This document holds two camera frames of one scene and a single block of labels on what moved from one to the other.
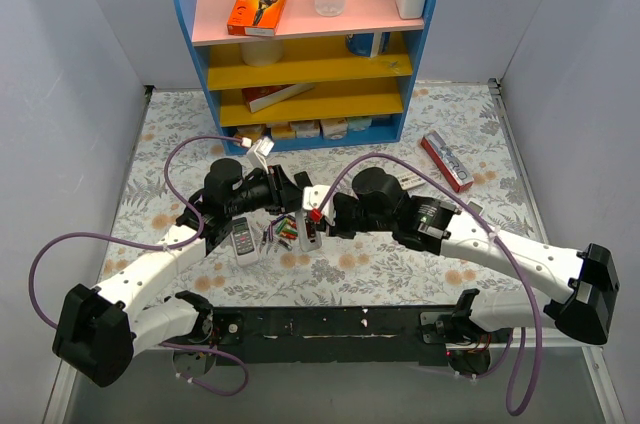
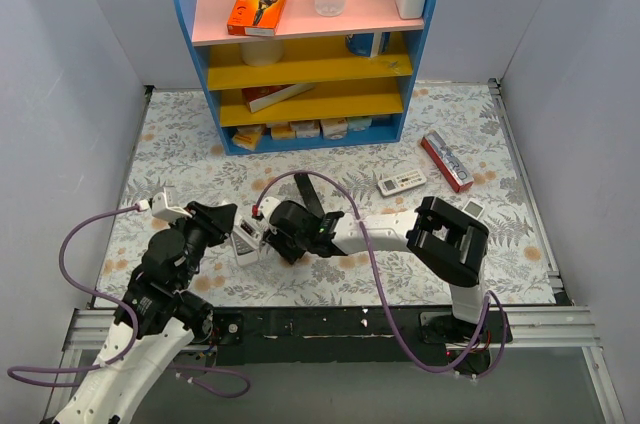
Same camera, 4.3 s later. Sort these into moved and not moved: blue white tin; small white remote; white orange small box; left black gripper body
Moved: small white remote; left black gripper body
Not moved: white orange small box; blue white tin
